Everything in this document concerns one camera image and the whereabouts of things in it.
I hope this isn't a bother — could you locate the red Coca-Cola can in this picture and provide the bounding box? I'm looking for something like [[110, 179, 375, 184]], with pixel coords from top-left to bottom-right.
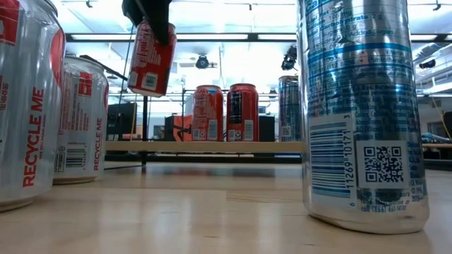
[[126, 20, 177, 98]]

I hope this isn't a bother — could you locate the orange Fanta can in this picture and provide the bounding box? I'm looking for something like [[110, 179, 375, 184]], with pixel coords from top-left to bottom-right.
[[191, 84, 225, 143]]

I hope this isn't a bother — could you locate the silver Diet Coke can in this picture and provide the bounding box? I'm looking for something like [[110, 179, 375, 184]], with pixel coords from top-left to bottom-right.
[[52, 55, 109, 186], [0, 0, 67, 212]]

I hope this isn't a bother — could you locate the red Coke Zero can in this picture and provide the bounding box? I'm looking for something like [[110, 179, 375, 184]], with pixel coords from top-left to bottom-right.
[[226, 83, 260, 143]]

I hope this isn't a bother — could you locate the silver blue Red Bull can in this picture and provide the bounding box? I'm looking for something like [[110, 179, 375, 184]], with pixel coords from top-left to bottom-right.
[[278, 75, 301, 143], [295, 0, 431, 236]]

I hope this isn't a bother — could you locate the long linear ceiling light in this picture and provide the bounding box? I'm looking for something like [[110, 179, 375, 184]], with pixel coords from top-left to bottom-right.
[[65, 32, 452, 43]]

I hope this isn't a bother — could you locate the orange black equipment case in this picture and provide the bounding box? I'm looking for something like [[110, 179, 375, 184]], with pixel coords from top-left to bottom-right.
[[164, 114, 194, 142]]

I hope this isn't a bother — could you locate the black monitor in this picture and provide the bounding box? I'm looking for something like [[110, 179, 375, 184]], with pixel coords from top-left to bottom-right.
[[107, 102, 138, 142]]

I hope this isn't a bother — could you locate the black ceiling spotlight cluster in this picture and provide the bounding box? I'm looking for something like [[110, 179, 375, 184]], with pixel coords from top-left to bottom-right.
[[281, 44, 298, 71]]

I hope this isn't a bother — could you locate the black box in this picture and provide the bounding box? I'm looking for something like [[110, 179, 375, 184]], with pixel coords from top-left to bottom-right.
[[259, 115, 275, 143]]

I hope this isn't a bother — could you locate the blue wrapped bundle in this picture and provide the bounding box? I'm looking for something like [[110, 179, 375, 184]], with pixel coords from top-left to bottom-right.
[[422, 132, 452, 144]]

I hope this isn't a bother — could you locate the wooden workbench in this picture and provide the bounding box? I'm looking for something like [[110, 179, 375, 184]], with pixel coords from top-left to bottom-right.
[[422, 142, 452, 151]]

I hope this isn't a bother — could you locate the dark monitor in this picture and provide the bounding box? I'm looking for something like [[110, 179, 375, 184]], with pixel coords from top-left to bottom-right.
[[443, 111, 452, 140]]

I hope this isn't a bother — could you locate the wooden shelf black metal frame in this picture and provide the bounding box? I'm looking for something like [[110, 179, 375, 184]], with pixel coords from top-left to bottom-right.
[[78, 54, 305, 174]]

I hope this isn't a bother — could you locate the black table frame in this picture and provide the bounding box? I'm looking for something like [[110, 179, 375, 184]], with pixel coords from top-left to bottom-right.
[[105, 154, 452, 169]]

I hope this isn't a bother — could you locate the white ceiling duct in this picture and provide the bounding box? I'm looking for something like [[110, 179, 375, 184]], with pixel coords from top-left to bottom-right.
[[411, 42, 452, 98]]

